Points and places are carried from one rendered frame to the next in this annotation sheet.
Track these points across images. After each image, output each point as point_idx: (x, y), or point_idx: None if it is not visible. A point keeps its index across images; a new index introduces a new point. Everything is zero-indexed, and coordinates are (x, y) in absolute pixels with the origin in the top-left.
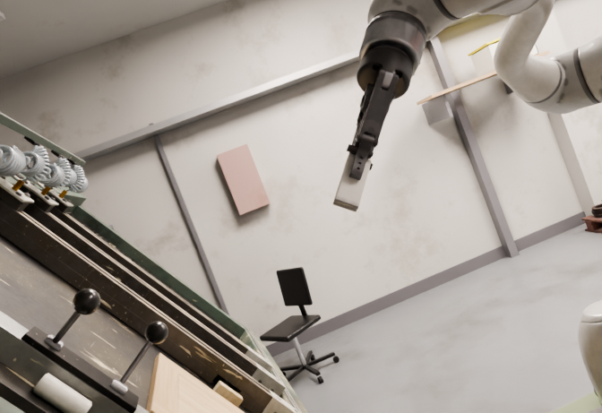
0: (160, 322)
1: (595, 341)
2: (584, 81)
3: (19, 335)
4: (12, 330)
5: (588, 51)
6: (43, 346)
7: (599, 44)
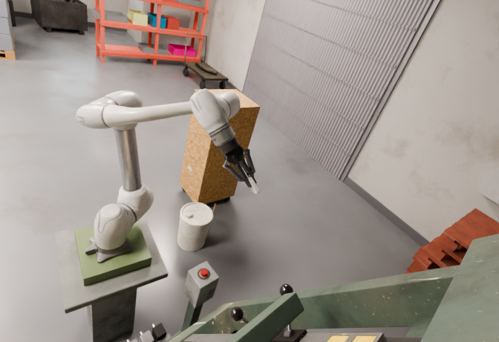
0: (236, 306)
1: (119, 224)
2: None
3: (307, 334)
4: (310, 335)
5: (121, 103)
6: (297, 329)
7: (124, 101)
